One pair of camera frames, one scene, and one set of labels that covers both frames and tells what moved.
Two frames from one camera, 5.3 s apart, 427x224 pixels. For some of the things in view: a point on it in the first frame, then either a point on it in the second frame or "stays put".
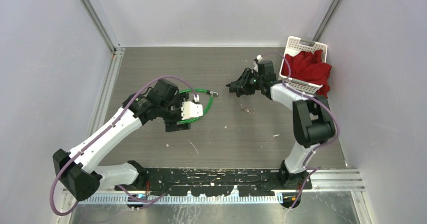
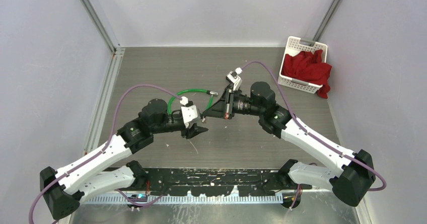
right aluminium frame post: x=330 y=11 stays put
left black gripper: x=171 y=125 → x=194 y=130
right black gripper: x=241 y=85 → x=224 y=107
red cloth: x=308 y=67 stays put
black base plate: x=259 y=181 stays put
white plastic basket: x=294 y=46 stays put
